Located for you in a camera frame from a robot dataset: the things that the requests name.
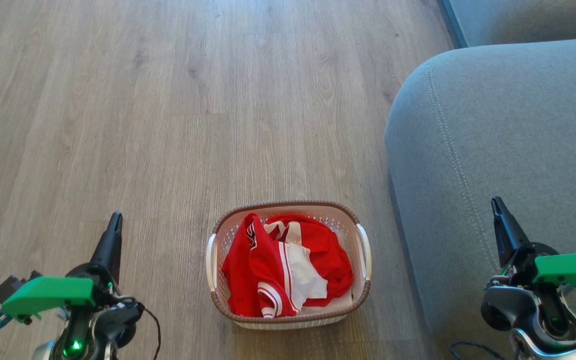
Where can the red shorts white trim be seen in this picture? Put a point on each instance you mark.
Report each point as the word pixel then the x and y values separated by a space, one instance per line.
pixel 328 260

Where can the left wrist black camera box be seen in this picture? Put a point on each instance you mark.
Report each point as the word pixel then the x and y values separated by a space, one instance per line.
pixel 5 289

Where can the left white grey robot arm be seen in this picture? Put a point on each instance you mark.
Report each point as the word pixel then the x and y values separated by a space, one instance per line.
pixel 75 340

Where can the red white striped jersey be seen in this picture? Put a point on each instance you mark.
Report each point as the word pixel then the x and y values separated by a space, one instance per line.
pixel 248 280

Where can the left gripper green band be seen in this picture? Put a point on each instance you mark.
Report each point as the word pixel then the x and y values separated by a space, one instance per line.
pixel 48 295

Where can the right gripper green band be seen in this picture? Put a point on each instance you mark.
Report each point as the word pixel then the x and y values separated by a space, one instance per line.
pixel 568 270

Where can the white laundry basket brown rim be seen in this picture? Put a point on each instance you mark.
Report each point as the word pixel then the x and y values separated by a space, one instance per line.
pixel 338 220

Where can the right white grey robot arm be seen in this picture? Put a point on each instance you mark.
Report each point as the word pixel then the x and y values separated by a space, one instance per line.
pixel 513 305

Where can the grey fabric sofa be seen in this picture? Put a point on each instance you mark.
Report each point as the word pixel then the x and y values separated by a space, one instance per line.
pixel 493 125

